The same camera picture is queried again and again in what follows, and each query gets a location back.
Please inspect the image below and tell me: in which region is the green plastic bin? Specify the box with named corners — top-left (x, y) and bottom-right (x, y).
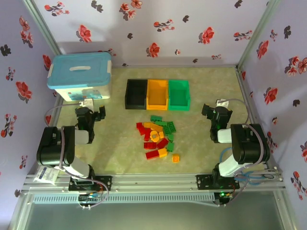
top-left (167, 80), bottom-right (192, 112)

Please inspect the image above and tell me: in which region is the controller circuit board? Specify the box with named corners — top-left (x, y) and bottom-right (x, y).
top-left (78, 193), bottom-right (101, 202)
top-left (214, 190), bottom-right (233, 207)

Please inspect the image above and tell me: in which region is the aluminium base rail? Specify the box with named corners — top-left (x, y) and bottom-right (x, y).
top-left (21, 173), bottom-right (286, 192)

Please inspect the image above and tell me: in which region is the left base grey cable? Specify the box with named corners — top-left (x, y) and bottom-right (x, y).
top-left (76, 178), bottom-right (110, 211)

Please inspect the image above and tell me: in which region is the aluminium frame post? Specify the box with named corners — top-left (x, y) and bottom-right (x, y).
top-left (23, 0), bottom-right (62, 55)
top-left (236, 0), bottom-right (283, 70)

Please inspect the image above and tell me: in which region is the black plastic bin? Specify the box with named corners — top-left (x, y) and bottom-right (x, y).
top-left (124, 79), bottom-right (148, 110)

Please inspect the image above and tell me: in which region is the aluminium rear rail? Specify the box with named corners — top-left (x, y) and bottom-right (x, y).
top-left (112, 65), bottom-right (238, 69)

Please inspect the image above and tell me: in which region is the blue tube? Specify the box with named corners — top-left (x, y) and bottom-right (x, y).
top-left (220, 146), bottom-right (256, 187)

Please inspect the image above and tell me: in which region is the yellow plastic bin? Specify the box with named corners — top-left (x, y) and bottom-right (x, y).
top-left (146, 79), bottom-right (169, 111)

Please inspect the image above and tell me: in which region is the left controller circuit board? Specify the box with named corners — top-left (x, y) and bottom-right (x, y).
top-left (78, 193), bottom-right (101, 202)

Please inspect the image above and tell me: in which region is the right base grey cable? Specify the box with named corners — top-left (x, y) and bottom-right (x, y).
top-left (191, 179), bottom-right (249, 208)

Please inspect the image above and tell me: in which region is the aluminium side rail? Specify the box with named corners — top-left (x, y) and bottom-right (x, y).
top-left (49, 95), bottom-right (65, 127)
top-left (236, 67), bottom-right (279, 173)

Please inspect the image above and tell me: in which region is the white paper packet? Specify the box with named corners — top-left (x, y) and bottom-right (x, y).
top-left (33, 166), bottom-right (59, 185)

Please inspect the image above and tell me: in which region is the grey slotted cable duct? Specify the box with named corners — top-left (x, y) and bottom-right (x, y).
top-left (32, 193), bottom-right (215, 204)

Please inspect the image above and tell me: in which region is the large green lego plate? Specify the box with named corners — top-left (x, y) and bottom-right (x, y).
top-left (163, 121), bottom-right (177, 135)

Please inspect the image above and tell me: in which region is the base grey cable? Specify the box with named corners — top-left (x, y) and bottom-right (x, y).
top-left (76, 178), bottom-right (110, 211)
top-left (191, 179), bottom-right (249, 208)

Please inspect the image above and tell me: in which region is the blue lidded storage box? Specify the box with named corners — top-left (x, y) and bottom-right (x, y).
top-left (47, 52), bottom-right (113, 103)

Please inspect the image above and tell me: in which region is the right controller circuit board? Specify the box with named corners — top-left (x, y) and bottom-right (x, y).
top-left (214, 190), bottom-right (233, 207)

